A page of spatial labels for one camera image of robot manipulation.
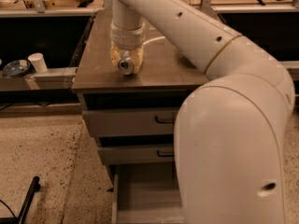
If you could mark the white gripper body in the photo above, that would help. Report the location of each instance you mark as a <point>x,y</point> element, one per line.
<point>127,36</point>

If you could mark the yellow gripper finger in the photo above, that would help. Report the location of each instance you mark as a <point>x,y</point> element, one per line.
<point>137,58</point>
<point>115,55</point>

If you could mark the silver redbull can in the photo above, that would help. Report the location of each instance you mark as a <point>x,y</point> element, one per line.
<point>125,63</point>

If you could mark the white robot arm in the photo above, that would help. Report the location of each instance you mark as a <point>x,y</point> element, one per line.
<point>228,137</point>

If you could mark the grey drawer cabinet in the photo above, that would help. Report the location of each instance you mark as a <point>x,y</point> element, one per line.
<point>165,79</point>

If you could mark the open bottom drawer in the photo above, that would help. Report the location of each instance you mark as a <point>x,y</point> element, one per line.
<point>146,193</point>

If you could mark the low side shelf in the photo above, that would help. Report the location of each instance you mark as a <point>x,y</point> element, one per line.
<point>53,79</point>

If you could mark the white paper cup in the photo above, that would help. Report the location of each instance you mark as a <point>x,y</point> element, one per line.
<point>38,62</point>

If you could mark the dark round plate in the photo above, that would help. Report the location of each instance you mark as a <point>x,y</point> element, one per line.
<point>17,68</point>

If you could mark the black bar on floor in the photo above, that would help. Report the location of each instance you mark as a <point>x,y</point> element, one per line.
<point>20,218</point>

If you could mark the top drawer with handle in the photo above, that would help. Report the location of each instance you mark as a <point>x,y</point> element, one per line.
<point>130,122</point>

